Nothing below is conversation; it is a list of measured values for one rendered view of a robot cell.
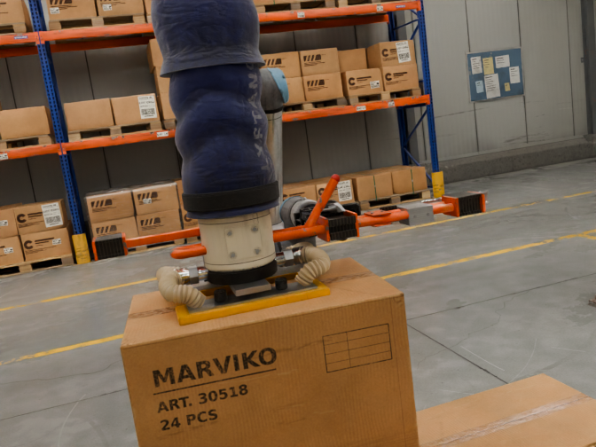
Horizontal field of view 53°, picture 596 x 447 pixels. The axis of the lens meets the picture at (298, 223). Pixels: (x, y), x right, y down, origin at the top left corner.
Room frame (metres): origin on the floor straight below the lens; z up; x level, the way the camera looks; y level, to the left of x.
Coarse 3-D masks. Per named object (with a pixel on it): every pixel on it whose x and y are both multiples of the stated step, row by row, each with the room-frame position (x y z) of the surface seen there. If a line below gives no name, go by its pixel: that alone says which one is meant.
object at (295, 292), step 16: (272, 288) 1.34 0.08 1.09; (288, 288) 1.32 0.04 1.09; (304, 288) 1.31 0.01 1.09; (320, 288) 1.31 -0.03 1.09; (208, 304) 1.28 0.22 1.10; (224, 304) 1.26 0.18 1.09; (240, 304) 1.26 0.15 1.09; (256, 304) 1.26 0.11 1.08; (272, 304) 1.27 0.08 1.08; (192, 320) 1.23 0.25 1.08
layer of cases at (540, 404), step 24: (528, 384) 1.79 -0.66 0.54; (552, 384) 1.77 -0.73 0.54; (432, 408) 1.72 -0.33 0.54; (456, 408) 1.70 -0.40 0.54; (480, 408) 1.68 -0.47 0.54; (504, 408) 1.66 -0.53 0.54; (528, 408) 1.64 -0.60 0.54; (552, 408) 1.63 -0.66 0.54; (576, 408) 1.61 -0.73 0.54; (432, 432) 1.58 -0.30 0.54; (456, 432) 1.57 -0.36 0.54; (480, 432) 1.55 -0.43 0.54; (504, 432) 1.53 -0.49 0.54; (528, 432) 1.52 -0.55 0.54; (552, 432) 1.50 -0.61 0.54; (576, 432) 1.49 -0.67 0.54
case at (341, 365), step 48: (336, 288) 1.35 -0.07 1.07; (384, 288) 1.30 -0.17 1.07; (144, 336) 1.18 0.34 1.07; (192, 336) 1.17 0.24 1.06; (240, 336) 1.18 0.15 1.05; (288, 336) 1.20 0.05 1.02; (336, 336) 1.22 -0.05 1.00; (384, 336) 1.24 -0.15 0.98; (144, 384) 1.15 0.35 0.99; (192, 384) 1.16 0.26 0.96; (240, 384) 1.18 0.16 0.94; (288, 384) 1.20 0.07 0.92; (336, 384) 1.22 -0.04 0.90; (384, 384) 1.24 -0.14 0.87; (144, 432) 1.14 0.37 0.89; (192, 432) 1.16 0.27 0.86; (240, 432) 1.18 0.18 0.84; (288, 432) 1.20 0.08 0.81; (336, 432) 1.22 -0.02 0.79; (384, 432) 1.24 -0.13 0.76
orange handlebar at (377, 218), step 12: (432, 204) 1.55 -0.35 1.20; (444, 204) 1.51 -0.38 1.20; (360, 216) 1.50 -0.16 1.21; (372, 216) 1.46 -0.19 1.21; (384, 216) 1.47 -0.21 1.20; (396, 216) 1.47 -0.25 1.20; (408, 216) 1.48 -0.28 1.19; (192, 228) 1.64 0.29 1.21; (288, 228) 1.45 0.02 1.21; (300, 228) 1.45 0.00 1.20; (312, 228) 1.42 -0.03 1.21; (324, 228) 1.43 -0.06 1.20; (132, 240) 1.58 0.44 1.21; (144, 240) 1.59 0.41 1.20; (156, 240) 1.60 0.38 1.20; (168, 240) 1.61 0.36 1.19; (276, 240) 1.40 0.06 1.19; (180, 252) 1.34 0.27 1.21; (192, 252) 1.35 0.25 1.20; (204, 252) 1.35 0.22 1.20
